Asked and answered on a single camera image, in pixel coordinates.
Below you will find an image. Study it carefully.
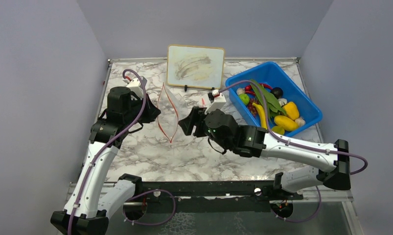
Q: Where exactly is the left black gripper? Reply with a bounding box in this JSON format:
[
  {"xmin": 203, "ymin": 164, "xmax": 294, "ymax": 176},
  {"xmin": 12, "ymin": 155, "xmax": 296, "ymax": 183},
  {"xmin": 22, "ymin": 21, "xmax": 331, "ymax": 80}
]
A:
[{"xmin": 124, "ymin": 93, "xmax": 162, "ymax": 126}]

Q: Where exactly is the clear orange-zip plastic bag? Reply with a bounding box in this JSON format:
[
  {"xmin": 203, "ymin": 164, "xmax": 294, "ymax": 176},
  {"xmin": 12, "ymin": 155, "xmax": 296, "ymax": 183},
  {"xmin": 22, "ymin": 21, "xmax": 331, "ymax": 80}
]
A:
[{"xmin": 157, "ymin": 82, "xmax": 210, "ymax": 145}]

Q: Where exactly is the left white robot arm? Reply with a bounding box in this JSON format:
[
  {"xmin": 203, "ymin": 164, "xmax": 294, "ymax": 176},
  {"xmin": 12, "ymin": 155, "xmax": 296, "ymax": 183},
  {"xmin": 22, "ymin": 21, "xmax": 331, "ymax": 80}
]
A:
[{"xmin": 50, "ymin": 87, "xmax": 161, "ymax": 235}]

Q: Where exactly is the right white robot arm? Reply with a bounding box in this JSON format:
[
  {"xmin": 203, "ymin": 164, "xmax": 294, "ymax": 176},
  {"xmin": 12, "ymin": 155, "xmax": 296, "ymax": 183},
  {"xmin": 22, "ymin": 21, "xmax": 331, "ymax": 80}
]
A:
[{"xmin": 178, "ymin": 107, "xmax": 351, "ymax": 199}]

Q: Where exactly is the yellow-framed whiteboard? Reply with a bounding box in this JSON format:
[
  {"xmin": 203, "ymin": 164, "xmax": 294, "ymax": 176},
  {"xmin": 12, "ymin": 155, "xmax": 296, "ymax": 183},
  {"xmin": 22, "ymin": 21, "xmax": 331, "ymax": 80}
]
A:
[{"xmin": 166, "ymin": 45, "xmax": 225, "ymax": 89}]

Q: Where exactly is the white garlic bulb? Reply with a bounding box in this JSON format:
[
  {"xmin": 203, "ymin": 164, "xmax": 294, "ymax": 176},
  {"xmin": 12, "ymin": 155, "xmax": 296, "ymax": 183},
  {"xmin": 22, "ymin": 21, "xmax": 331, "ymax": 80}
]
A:
[{"xmin": 236, "ymin": 88, "xmax": 245, "ymax": 95}]

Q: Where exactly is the green cabbage ball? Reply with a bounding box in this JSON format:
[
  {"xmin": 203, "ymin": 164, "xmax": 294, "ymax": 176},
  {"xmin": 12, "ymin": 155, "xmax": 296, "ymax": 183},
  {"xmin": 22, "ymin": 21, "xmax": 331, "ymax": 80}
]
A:
[{"xmin": 238, "ymin": 94, "xmax": 250, "ymax": 106}]

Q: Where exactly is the purple grape bunch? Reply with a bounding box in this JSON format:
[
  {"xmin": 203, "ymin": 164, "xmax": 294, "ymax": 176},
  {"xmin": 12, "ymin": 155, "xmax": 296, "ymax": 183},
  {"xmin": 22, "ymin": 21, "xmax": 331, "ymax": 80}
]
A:
[{"xmin": 246, "ymin": 99, "xmax": 258, "ymax": 117}]

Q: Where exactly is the red chili pepper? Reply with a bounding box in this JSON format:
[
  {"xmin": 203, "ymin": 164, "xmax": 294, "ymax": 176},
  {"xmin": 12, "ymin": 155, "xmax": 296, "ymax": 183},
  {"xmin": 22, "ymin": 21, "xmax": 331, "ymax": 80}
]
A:
[{"xmin": 244, "ymin": 83, "xmax": 273, "ymax": 96}]

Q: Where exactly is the yellow banana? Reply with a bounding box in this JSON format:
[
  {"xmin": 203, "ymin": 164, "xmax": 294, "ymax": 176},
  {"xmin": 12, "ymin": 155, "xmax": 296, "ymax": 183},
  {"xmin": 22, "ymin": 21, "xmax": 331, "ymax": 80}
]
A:
[{"xmin": 252, "ymin": 103, "xmax": 268, "ymax": 130}]

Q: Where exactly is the blue plastic bin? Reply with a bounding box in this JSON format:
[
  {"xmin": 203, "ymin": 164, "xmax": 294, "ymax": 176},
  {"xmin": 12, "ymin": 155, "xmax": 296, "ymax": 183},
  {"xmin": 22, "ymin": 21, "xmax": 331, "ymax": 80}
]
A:
[{"xmin": 225, "ymin": 62, "xmax": 323, "ymax": 137}]

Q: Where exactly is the green starfruit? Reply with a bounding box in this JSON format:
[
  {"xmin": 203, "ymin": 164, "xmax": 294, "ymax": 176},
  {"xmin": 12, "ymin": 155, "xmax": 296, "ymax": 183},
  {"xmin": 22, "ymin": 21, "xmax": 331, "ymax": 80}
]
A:
[{"xmin": 271, "ymin": 125, "xmax": 285, "ymax": 135}]

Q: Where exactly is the dark purple mushroom cap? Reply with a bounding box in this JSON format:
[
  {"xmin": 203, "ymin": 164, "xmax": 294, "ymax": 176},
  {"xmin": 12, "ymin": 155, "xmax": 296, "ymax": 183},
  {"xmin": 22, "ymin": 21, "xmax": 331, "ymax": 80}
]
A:
[{"xmin": 270, "ymin": 87, "xmax": 283, "ymax": 99}]

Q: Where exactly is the yellow bell pepper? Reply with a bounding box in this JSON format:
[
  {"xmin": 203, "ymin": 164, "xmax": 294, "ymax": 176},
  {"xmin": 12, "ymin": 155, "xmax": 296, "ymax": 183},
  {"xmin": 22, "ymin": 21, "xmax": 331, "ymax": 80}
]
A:
[{"xmin": 282, "ymin": 101, "xmax": 300, "ymax": 120}]

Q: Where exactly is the white garlic near mango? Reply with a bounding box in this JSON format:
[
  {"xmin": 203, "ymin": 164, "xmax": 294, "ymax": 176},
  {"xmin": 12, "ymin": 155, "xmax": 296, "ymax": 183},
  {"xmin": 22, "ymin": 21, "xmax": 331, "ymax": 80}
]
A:
[{"xmin": 294, "ymin": 117, "xmax": 305, "ymax": 127}]

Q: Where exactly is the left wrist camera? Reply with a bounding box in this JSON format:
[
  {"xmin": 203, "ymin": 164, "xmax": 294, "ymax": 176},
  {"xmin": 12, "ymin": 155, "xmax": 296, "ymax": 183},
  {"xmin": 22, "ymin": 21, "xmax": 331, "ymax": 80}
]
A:
[{"xmin": 124, "ymin": 76, "xmax": 144, "ymax": 99}]

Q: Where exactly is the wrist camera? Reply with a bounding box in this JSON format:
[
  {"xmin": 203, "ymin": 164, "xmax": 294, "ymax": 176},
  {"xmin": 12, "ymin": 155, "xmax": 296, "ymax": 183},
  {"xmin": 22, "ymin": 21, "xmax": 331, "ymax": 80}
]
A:
[
  {"xmin": 205, "ymin": 89, "xmax": 226, "ymax": 115},
  {"xmin": 124, "ymin": 76, "xmax": 144, "ymax": 99}
]

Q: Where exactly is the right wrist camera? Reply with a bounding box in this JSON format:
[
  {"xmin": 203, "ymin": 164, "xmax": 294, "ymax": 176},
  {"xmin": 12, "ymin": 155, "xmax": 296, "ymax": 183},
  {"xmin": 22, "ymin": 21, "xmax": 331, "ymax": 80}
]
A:
[{"xmin": 205, "ymin": 89, "xmax": 226, "ymax": 115}]

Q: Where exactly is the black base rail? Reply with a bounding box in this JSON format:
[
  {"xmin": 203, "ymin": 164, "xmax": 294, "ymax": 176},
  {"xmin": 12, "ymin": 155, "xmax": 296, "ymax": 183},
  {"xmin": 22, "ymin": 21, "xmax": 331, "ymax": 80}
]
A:
[{"xmin": 123, "ymin": 180, "xmax": 303, "ymax": 217}]

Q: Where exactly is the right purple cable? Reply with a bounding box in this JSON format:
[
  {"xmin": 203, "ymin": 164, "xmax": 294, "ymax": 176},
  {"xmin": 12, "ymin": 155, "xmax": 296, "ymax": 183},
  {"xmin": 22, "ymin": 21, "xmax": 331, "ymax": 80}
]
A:
[{"xmin": 215, "ymin": 79, "xmax": 369, "ymax": 224}]

